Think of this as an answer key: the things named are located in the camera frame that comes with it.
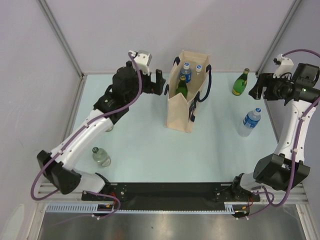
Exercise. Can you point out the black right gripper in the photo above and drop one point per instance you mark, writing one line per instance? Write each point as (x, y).
(264, 80)

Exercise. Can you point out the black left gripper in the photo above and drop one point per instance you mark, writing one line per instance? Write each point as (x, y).
(152, 87)

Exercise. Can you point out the green glass bottle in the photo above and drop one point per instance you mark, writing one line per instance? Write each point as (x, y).
(240, 83)

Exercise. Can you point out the green bottle orange label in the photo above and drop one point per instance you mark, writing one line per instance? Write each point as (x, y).
(182, 87)

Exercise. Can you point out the blue label water bottle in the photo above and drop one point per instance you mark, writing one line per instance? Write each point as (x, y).
(249, 122)
(185, 73)

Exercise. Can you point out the clear unlabelled water bottle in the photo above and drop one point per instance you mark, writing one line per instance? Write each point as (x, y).
(198, 70)

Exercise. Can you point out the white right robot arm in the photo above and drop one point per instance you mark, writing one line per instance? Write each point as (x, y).
(284, 168)

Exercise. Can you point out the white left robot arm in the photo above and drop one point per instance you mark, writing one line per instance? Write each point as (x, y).
(58, 165)

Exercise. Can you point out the beige canvas tote bag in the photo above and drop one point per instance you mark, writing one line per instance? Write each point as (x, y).
(189, 84)

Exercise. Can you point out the green bottle yellow label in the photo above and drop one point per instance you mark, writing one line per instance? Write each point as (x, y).
(109, 129)

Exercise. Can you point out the clear short glass bottle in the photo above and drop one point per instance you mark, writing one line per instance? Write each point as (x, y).
(101, 157)

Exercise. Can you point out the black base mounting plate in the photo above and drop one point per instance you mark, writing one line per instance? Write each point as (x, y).
(178, 194)

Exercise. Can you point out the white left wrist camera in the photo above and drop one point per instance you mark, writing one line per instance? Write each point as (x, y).
(142, 59)

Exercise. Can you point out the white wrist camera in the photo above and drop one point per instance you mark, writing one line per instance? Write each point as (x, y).
(284, 64)
(142, 59)

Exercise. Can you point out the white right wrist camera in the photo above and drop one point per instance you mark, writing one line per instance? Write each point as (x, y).
(284, 64)

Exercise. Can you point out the right aluminium frame post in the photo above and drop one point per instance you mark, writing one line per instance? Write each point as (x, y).
(279, 34)

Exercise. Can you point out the aluminium frame post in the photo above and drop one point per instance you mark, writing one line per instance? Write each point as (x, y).
(53, 23)
(279, 34)

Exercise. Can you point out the blue slotted cable duct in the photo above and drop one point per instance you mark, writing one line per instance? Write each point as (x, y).
(228, 208)

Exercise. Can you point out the left aluminium frame post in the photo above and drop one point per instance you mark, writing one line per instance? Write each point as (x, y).
(53, 23)

